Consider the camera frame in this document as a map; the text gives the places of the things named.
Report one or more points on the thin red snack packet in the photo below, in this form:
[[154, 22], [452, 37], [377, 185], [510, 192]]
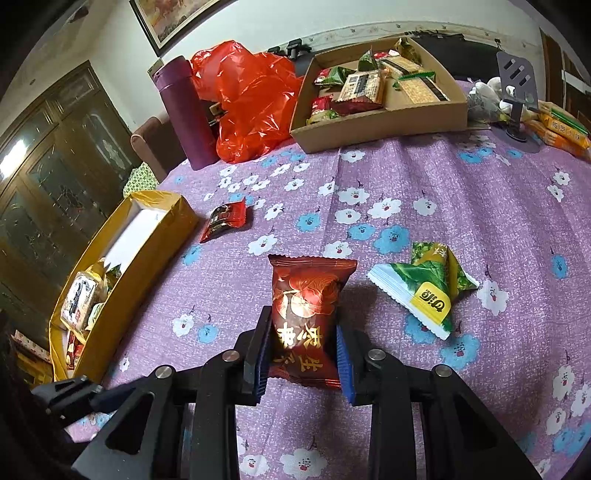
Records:
[[383, 55]]

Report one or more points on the brown cardboard tray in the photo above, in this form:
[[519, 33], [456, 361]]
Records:
[[383, 127]]

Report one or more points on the triangular green snack packet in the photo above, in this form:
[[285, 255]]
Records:
[[370, 62]]

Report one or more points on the pale snack packet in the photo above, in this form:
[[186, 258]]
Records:
[[323, 116]]

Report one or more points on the brown armchair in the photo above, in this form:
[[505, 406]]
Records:
[[152, 147]]

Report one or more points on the cracker packet black label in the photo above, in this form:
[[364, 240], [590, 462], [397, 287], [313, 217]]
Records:
[[360, 87]]

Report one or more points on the red plastic bag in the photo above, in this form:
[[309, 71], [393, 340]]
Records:
[[254, 101]]

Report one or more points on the black bag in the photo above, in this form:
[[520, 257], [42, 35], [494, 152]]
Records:
[[461, 53]]

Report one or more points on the purple floral tablecloth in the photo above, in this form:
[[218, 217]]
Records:
[[461, 194]]

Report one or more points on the framed wall picture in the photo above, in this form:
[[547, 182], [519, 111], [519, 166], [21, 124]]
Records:
[[175, 16]]

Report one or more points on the purple thermos bottle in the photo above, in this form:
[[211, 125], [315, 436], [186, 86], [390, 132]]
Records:
[[184, 115]]

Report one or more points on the cracker packet dark stripe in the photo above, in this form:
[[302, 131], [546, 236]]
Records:
[[404, 67]]

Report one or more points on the green patterned cloth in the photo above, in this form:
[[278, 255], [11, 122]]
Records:
[[138, 180]]

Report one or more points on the orange packet green stripe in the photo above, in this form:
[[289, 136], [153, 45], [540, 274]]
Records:
[[563, 122]]

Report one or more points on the small red black snack packet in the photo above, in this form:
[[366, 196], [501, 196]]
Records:
[[226, 219]]

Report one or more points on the plain orange packet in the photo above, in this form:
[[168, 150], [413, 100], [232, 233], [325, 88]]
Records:
[[554, 138]]

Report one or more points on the yellow cardboard box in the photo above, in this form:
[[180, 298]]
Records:
[[152, 249]]

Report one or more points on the dark wooden cabinet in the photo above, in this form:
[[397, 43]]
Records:
[[55, 184]]

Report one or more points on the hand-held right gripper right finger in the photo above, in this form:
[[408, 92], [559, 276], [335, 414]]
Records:
[[345, 369]]

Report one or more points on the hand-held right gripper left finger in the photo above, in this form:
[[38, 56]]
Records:
[[259, 369]]

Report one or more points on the wooden sideboard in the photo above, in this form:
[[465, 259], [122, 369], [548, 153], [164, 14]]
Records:
[[572, 78]]

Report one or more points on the grey phone stand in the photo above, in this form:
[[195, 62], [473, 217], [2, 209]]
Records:
[[519, 78]]

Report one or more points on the white plush toy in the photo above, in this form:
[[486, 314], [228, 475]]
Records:
[[487, 99]]

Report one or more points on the dark red snack packet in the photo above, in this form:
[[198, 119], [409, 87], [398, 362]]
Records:
[[307, 300]]

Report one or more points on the clear cracker packet yellow ends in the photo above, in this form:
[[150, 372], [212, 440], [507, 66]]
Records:
[[83, 300]]

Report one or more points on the flat green snack packet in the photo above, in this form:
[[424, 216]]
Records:
[[334, 77]]

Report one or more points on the long dark red packet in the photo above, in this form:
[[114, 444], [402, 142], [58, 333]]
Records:
[[358, 106]]

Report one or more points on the cracker packet green ends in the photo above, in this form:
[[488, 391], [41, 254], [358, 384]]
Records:
[[422, 87]]

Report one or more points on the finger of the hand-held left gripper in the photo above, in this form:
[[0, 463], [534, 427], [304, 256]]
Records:
[[113, 397]]

